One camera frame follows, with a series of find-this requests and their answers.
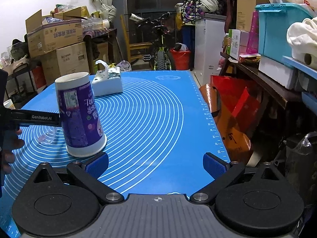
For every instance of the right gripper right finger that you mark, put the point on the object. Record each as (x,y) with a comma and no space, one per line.
(224,175)

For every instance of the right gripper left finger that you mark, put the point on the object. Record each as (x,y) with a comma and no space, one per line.
(86,174)

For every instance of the tall purple paper cup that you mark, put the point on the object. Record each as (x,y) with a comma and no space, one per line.
(79,116)

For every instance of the blue yellow paper cup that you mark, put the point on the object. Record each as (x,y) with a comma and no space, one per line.
(9,104)

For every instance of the person's left hand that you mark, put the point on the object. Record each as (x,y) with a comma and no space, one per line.
(11,142)

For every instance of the orange paper bag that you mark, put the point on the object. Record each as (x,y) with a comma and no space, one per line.
(237,143)

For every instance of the black metal shelf rack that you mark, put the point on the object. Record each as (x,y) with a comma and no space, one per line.
(24,83)

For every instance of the red shopping bag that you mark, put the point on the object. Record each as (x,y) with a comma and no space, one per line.
(242,98)

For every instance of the dark wooden side table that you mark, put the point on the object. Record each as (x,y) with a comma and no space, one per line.
(288,102)

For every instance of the lower cardboard box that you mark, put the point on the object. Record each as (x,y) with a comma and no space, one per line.
(63,61)

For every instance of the upper cardboard box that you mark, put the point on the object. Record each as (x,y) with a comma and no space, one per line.
(46,34)

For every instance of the white tissue box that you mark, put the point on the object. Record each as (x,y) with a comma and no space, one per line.
(107,81)

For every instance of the red bucket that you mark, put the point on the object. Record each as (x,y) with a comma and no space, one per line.
(181,59)

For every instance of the yellow wooden chair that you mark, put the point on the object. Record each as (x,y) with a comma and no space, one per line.
(135,51)

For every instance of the green white carton box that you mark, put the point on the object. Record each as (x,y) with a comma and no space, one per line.
(238,41)

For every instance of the white chest freezer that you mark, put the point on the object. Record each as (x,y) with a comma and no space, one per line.
(209,34)

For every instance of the black green bicycle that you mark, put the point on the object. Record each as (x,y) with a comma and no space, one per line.
(158,55)

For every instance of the white cloth bundle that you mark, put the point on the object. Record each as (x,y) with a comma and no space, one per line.
(301,36)

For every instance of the teal plastic storage bin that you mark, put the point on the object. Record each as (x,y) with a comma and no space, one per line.
(274,20)

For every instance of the floral fabric bundle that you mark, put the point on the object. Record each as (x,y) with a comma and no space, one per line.
(191,10)

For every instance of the tall brown cardboard box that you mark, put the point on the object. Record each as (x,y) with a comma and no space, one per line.
(245,9)

